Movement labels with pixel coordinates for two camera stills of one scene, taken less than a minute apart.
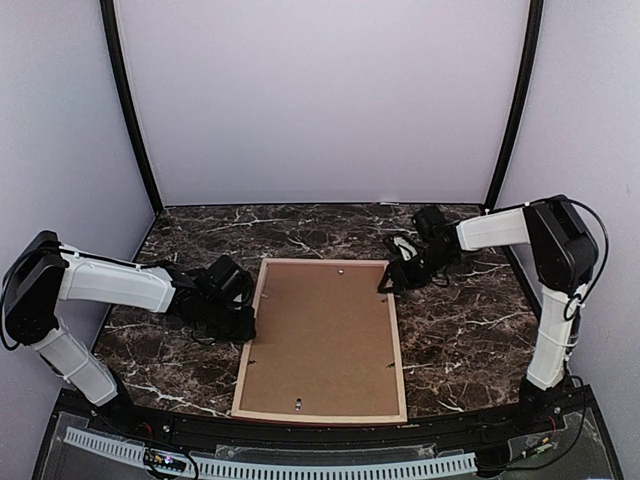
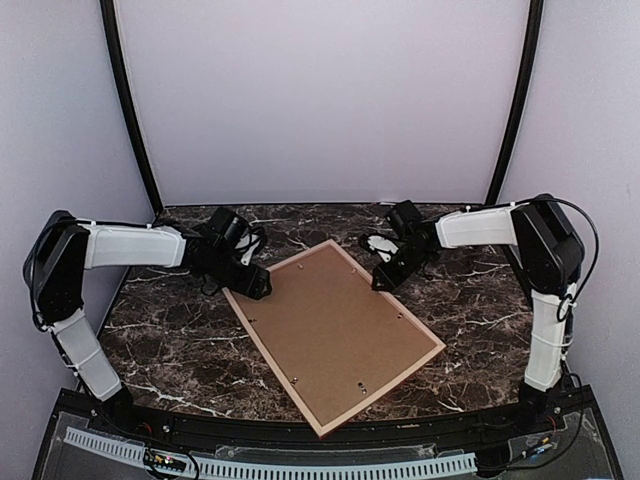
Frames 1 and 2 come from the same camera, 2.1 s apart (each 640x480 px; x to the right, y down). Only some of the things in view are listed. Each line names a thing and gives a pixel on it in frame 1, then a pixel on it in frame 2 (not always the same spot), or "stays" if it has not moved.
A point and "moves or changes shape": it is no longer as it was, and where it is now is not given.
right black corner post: [536, 16] stays
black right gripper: [402, 277] -> [389, 279]
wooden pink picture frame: [326, 346] moves or changes shape
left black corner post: [109, 13] stays
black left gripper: [245, 333] -> [251, 285]
